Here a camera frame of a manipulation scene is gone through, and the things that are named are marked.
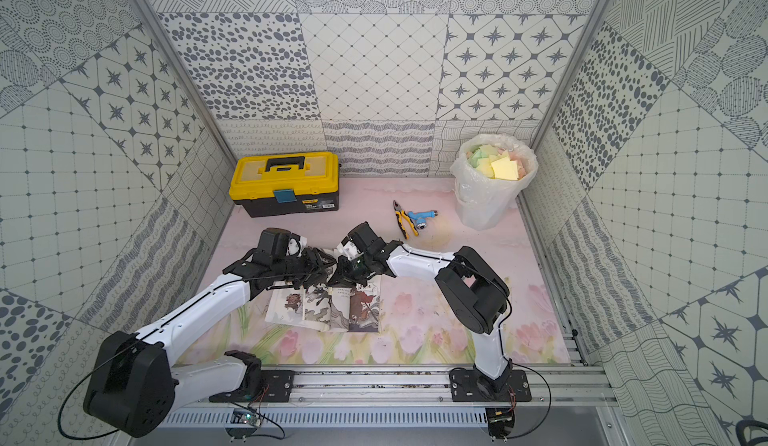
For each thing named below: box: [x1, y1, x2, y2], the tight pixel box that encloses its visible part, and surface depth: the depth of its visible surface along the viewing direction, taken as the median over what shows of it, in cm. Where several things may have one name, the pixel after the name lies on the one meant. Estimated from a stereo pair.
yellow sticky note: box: [491, 156, 519, 181], surface depth 87 cm
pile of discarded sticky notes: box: [466, 144, 526, 181], surface depth 88 cm
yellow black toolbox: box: [228, 151, 340, 218], surface depth 100 cm
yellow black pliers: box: [392, 200, 419, 240], surface depth 109 cm
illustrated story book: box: [265, 275, 381, 333], surface depth 82 cm
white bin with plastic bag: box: [450, 133, 539, 231], surface depth 89 cm
